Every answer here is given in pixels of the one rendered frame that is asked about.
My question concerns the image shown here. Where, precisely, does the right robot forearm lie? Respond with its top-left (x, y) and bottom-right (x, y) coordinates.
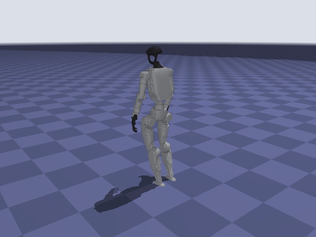
top-left (164, 93), bottom-right (173, 109)

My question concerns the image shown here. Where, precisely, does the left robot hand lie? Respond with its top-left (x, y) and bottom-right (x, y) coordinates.
top-left (131, 114), bottom-right (137, 132)

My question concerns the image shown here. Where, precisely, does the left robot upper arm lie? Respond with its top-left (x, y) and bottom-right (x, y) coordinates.
top-left (138, 70), bottom-right (151, 100)

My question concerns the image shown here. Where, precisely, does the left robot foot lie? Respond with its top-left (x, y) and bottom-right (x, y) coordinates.
top-left (153, 181), bottom-right (165, 187)

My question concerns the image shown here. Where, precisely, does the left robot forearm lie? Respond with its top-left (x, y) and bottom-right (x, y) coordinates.
top-left (132, 93), bottom-right (143, 118)

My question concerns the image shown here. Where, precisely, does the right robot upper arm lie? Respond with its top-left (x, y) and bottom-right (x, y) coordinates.
top-left (167, 68), bottom-right (174, 94)

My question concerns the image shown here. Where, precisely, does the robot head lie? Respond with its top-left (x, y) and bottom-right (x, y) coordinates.
top-left (146, 46), bottom-right (164, 68)

